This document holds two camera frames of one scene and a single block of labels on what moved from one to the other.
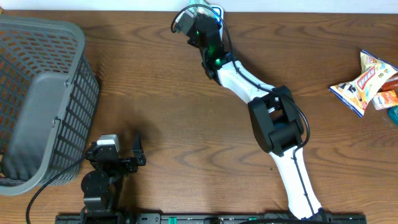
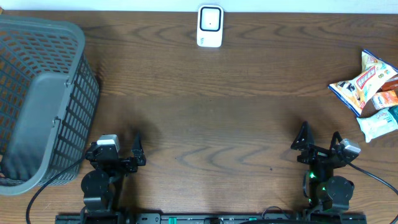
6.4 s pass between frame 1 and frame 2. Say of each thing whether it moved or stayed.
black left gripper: stayed
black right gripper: moved
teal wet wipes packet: moved
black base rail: stayed
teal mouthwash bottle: stayed
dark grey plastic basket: stayed
